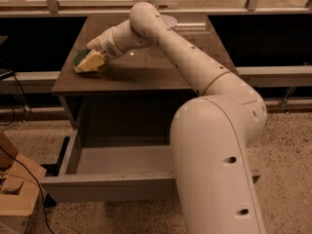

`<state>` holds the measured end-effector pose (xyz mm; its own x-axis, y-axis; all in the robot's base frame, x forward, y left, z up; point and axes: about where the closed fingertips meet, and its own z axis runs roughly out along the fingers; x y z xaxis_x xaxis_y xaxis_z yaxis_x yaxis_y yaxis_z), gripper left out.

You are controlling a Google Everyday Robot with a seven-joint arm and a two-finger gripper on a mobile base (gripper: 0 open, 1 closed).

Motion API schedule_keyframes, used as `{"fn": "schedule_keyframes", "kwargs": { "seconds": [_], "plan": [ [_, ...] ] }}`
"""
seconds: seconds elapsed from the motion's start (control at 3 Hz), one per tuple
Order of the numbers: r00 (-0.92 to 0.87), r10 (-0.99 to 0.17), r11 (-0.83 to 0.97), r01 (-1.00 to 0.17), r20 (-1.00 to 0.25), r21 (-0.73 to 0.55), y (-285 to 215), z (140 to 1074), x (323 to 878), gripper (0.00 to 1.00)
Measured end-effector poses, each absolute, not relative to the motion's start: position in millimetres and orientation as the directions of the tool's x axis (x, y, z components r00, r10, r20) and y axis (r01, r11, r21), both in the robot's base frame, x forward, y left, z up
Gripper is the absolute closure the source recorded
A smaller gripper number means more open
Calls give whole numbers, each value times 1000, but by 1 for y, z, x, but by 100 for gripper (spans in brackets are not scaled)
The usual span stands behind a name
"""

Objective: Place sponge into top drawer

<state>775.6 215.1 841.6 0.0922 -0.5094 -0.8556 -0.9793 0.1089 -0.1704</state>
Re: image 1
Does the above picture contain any cardboard box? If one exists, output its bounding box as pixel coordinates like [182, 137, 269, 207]
[0, 132, 46, 234]

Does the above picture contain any grey drawer cabinet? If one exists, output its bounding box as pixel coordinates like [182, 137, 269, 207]
[51, 13, 238, 132]

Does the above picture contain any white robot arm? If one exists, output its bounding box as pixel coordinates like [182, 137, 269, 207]
[73, 2, 267, 234]

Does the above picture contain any white ceramic bowl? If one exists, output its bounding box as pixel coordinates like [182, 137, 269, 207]
[162, 15, 177, 29]

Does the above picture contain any green and yellow sponge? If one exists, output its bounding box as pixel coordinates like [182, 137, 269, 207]
[72, 49, 90, 66]

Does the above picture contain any open grey top drawer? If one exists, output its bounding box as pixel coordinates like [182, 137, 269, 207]
[40, 95, 261, 204]

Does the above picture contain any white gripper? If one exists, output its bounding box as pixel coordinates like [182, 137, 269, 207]
[73, 26, 125, 73]

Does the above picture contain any black cable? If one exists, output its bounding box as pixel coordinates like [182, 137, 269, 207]
[0, 144, 56, 234]

